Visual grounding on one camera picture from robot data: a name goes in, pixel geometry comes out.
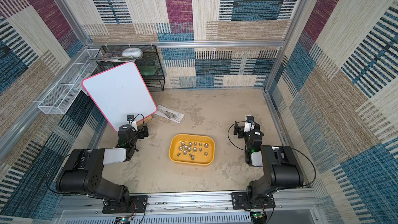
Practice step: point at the wooden whiteboard easel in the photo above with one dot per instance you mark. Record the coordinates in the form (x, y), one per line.
(148, 119)

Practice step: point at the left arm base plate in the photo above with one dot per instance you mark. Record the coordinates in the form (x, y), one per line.
(136, 204)

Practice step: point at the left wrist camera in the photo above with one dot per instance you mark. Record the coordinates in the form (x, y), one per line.
(131, 121)

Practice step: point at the white round device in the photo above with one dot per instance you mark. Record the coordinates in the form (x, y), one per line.
(133, 53)

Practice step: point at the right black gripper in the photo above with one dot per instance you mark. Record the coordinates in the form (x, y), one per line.
(239, 129)

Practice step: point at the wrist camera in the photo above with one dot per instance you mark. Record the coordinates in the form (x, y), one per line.
(131, 121)
(249, 124)

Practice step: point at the pink framed whiteboard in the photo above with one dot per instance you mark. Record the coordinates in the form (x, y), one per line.
(119, 92)

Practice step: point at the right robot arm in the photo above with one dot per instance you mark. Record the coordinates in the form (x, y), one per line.
(281, 169)

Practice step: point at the black mesh shelf rack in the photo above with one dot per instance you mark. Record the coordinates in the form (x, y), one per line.
(148, 64)

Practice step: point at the white wire basket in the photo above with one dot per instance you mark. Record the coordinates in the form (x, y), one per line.
(62, 95)

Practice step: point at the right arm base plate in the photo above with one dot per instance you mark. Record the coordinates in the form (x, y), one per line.
(242, 200)

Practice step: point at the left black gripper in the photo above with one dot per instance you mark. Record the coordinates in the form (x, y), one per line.
(141, 135)

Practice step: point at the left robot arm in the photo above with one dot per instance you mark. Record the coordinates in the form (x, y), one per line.
(82, 173)

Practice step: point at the yellow plastic storage box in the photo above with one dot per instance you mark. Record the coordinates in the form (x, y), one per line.
(200, 159)

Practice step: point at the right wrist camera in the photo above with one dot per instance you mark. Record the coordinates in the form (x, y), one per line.
(249, 124)

